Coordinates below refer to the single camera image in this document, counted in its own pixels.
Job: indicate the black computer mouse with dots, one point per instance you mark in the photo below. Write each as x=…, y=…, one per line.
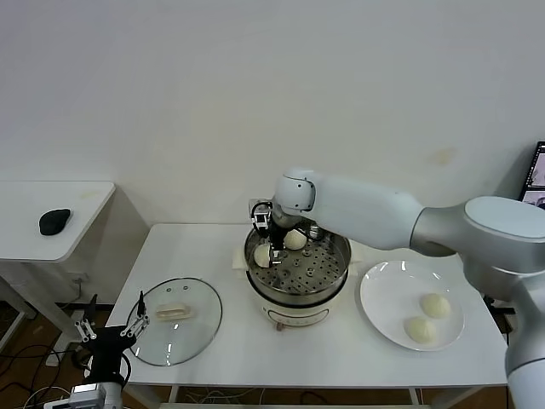
x=54, y=221

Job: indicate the round glass pot lid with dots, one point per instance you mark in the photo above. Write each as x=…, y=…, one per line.
x=174, y=311

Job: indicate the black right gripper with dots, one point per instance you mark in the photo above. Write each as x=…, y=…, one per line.
x=277, y=238

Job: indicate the round white plate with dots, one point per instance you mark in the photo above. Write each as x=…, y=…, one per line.
x=391, y=298

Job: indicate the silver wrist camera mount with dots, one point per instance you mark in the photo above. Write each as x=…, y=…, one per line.
x=260, y=218
x=85, y=393

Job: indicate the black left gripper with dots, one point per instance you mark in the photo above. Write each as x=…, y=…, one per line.
x=106, y=347

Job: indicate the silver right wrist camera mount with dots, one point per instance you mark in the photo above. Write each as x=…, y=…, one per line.
x=260, y=218

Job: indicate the stainless steel steamer basket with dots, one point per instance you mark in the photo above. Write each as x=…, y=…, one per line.
x=298, y=294

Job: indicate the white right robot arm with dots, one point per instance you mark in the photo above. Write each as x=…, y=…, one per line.
x=362, y=213

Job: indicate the cream electric cooking pot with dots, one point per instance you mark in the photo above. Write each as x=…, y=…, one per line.
x=298, y=316

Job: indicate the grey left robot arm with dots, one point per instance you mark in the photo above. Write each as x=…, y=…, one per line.
x=113, y=396

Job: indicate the white side table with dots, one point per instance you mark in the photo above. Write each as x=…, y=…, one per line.
x=51, y=238

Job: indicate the white steamed baozi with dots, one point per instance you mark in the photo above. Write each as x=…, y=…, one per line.
x=435, y=305
x=294, y=242
x=420, y=329
x=262, y=256

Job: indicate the black laptop computer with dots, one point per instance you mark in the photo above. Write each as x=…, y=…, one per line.
x=534, y=170

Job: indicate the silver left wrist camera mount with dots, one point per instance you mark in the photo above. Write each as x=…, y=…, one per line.
x=85, y=393

